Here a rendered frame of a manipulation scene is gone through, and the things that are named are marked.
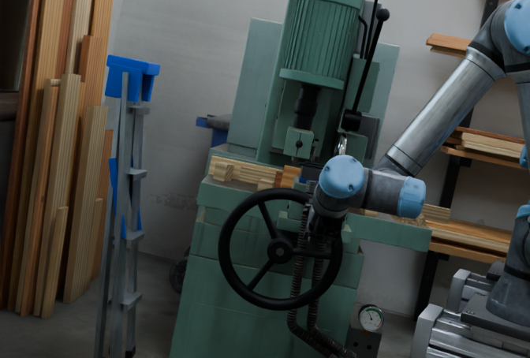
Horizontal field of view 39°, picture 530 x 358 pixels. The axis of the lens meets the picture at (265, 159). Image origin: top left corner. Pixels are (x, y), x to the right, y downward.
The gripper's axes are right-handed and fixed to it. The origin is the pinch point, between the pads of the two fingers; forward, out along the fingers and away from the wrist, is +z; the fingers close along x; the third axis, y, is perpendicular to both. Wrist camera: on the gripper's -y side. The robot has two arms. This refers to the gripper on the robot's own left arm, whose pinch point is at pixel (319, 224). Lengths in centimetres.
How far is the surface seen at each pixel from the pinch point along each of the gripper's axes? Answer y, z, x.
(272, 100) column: -49, 39, -17
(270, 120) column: -44, 42, -16
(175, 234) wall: -77, 279, -62
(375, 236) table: -8.1, 22.6, 16.5
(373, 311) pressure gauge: 10.1, 25.9, 19.0
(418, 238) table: -9.7, 21.7, 27.1
